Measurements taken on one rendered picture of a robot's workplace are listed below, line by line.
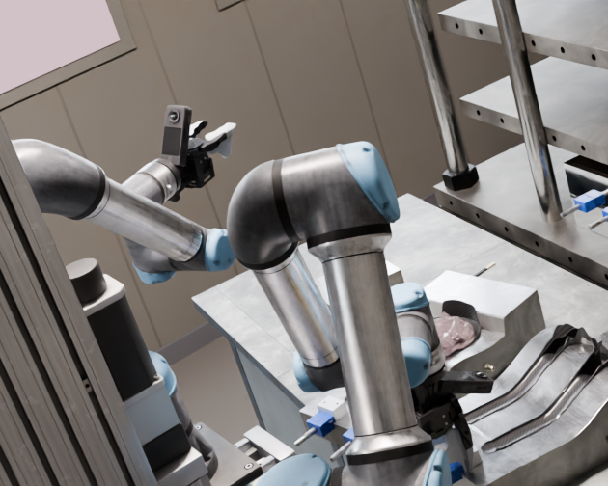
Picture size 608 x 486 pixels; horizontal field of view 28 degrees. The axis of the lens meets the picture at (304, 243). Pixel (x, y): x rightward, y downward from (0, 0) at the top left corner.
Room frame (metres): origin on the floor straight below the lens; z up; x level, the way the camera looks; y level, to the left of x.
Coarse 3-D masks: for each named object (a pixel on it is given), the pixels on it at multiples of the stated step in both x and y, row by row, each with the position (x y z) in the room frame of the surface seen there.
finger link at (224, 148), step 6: (222, 126) 2.27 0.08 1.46; (228, 126) 2.27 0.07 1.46; (234, 126) 2.28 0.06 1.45; (216, 132) 2.25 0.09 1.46; (222, 132) 2.25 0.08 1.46; (228, 132) 2.25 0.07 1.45; (210, 138) 2.23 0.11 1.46; (228, 138) 2.26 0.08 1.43; (222, 144) 2.25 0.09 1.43; (228, 144) 2.26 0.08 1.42; (216, 150) 2.24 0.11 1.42; (222, 150) 2.25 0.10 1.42; (228, 150) 2.26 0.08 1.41; (222, 156) 2.25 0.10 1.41; (228, 156) 2.26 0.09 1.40
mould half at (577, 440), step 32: (576, 352) 1.92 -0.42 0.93; (512, 384) 1.96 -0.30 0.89; (544, 384) 1.90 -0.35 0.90; (512, 416) 1.86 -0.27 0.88; (576, 416) 1.79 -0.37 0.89; (480, 448) 1.79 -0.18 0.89; (512, 448) 1.77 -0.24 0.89; (544, 448) 1.74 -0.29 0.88; (576, 448) 1.74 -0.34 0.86; (480, 480) 1.70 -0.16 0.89; (512, 480) 1.70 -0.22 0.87; (544, 480) 1.72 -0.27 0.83
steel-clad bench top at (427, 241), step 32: (416, 224) 2.97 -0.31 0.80; (448, 224) 2.91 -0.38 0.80; (416, 256) 2.78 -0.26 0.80; (448, 256) 2.72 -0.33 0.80; (480, 256) 2.67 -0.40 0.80; (512, 256) 2.62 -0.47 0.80; (224, 288) 2.96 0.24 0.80; (256, 288) 2.90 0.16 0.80; (544, 288) 2.42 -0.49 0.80; (576, 288) 2.37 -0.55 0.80; (224, 320) 2.78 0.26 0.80; (256, 320) 2.72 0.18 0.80; (544, 320) 2.29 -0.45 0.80; (576, 320) 2.25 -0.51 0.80; (256, 352) 2.56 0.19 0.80; (288, 352) 2.51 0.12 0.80; (288, 384) 2.37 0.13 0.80; (576, 480) 1.74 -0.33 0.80
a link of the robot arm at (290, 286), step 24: (264, 168) 1.53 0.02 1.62; (240, 192) 1.53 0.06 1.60; (264, 192) 1.50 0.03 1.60; (240, 216) 1.52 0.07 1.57; (264, 216) 1.49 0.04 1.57; (240, 240) 1.53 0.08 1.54; (264, 240) 1.50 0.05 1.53; (288, 240) 1.50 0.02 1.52; (264, 264) 1.54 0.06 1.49; (288, 264) 1.56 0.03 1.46; (264, 288) 1.59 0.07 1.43; (288, 288) 1.57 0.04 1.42; (312, 288) 1.60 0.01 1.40; (288, 312) 1.59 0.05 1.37; (312, 312) 1.60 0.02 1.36; (312, 336) 1.61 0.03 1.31; (312, 360) 1.64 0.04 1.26; (336, 360) 1.65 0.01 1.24; (312, 384) 1.67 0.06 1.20; (336, 384) 1.66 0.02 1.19
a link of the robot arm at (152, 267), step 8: (128, 240) 2.05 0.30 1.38; (128, 248) 2.06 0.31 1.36; (136, 248) 2.05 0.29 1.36; (144, 248) 2.04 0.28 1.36; (136, 256) 2.05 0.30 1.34; (144, 256) 2.04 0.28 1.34; (152, 256) 2.03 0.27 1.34; (160, 256) 2.02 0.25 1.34; (136, 264) 2.06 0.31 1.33; (144, 264) 2.04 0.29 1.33; (152, 264) 2.03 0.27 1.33; (160, 264) 2.02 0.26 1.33; (168, 264) 2.01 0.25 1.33; (144, 272) 2.05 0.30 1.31; (152, 272) 2.04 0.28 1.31; (160, 272) 2.04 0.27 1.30; (168, 272) 2.05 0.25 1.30; (176, 272) 2.06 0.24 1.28; (144, 280) 2.05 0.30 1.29; (152, 280) 2.04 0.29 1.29; (160, 280) 2.04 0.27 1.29
